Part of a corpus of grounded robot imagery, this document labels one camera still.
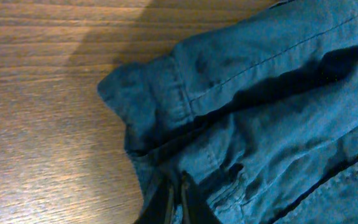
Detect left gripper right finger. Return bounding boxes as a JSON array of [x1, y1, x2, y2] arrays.
[[180, 172, 221, 224]]

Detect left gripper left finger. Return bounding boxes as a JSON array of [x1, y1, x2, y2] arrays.
[[134, 177, 175, 224]]

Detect navy blue shorts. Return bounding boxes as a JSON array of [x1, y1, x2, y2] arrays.
[[98, 0, 358, 223]]

